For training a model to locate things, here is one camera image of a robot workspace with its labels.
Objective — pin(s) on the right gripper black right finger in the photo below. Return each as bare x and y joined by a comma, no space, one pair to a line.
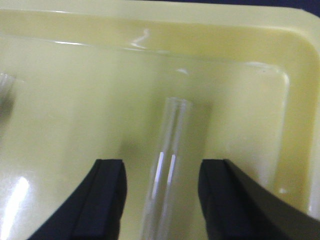
235,207

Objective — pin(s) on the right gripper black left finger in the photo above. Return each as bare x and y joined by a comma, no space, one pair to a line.
95,208

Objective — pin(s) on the clear glass test tube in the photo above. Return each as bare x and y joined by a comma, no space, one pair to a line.
165,174
8,85

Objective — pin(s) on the pale rectangular tray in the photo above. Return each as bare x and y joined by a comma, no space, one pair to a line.
93,77

